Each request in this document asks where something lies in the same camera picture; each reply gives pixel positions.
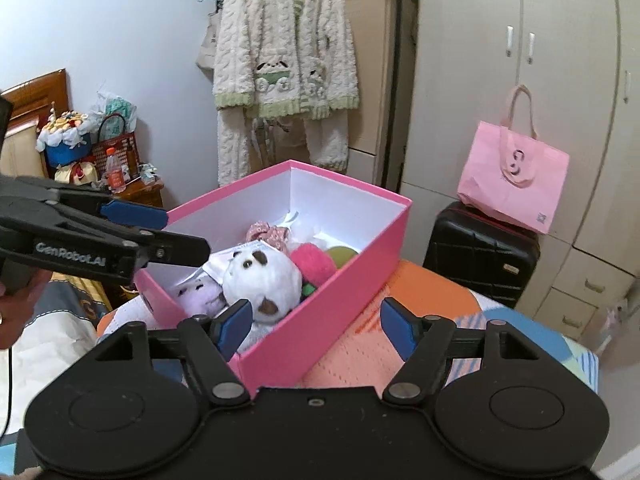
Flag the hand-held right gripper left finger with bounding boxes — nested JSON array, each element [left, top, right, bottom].
[[97, 298, 254, 410]]

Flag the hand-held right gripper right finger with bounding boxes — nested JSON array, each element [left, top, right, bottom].
[[379, 296, 542, 407]]

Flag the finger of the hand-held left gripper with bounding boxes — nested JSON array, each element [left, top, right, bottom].
[[4, 202, 211, 284], [4, 175, 169, 231]]

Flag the white plush toy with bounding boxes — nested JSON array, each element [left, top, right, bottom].
[[221, 246, 305, 346]]

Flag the pink cardboard box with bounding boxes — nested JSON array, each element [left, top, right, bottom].
[[135, 159, 413, 393]]

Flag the pink floral cloth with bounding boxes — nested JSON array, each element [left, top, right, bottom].
[[245, 221, 293, 256]]

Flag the person's left hand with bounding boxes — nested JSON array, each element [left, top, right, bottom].
[[0, 282, 48, 351]]

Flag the wooden nightstand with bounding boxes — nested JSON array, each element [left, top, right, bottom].
[[107, 177, 166, 211]]

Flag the orange and blue patchwork blanket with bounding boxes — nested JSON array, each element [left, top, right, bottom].
[[95, 260, 601, 411]]

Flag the purple plush toy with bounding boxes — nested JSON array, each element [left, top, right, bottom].
[[172, 277, 226, 317]]

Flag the orange drink bottle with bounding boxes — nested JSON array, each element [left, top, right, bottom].
[[104, 147, 128, 195]]

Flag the brown woven basket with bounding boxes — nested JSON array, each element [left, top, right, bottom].
[[91, 112, 140, 183]]

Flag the white grey bedsheet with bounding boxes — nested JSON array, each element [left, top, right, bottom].
[[10, 275, 113, 411]]

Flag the small yellow plush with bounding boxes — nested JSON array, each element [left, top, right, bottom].
[[54, 160, 98, 186]]

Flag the green sponge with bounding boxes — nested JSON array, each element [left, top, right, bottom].
[[325, 245, 360, 271]]

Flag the flower bouquet in blue box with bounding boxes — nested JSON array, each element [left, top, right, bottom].
[[35, 102, 96, 167]]

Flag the black suitcase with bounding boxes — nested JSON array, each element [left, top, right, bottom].
[[422, 201, 542, 310]]

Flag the pink pompom plush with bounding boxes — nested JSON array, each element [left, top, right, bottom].
[[290, 242, 337, 286]]

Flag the white plastic bag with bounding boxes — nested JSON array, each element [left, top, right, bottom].
[[90, 82, 138, 136]]

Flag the cream fleece pajama pants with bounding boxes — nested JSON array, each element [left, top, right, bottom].
[[216, 107, 351, 188]]

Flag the wooden bed headboard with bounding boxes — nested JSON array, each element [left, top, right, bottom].
[[0, 67, 68, 178]]

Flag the beige canvas bag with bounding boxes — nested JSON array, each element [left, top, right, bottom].
[[195, 7, 223, 73]]

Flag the pink tote bag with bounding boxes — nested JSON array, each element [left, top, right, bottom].
[[456, 85, 571, 235]]

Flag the cream fleece pajama top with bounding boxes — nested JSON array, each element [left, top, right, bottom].
[[212, 0, 361, 121]]

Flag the beige wardrobe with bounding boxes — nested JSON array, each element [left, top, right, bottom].
[[400, 0, 640, 356]]

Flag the black cable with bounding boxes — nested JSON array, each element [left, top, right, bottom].
[[0, 347, 13, 436]]

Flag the dark door frame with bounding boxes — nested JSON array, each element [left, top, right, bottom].
[[380, 0, 418, 191]]

